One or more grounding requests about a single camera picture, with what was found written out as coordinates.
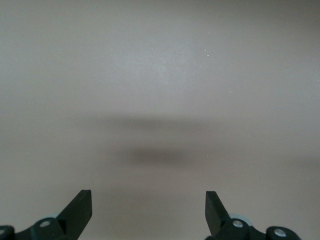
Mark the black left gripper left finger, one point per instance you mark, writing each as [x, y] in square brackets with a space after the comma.
[77, 212]

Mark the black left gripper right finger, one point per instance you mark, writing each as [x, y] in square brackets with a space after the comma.
[216, 215]

